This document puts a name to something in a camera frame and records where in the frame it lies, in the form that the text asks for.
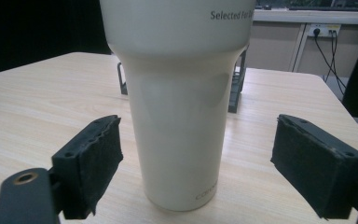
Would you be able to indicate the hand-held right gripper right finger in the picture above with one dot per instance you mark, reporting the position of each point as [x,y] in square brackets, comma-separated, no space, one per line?
[315,168]

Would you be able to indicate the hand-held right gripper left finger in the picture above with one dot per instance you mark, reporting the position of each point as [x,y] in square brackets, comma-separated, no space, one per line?
[88,165]

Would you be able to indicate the white tumbler cup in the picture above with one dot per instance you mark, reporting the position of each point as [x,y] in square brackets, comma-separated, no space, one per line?
[180,102]

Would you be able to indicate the black rack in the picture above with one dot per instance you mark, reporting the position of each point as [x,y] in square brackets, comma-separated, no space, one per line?
[237,87]

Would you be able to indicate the white counter desk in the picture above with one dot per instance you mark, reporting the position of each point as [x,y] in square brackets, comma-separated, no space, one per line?
[307,37]

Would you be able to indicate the white wall power socket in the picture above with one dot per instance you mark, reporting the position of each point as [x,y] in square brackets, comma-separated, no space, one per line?
[324,30]

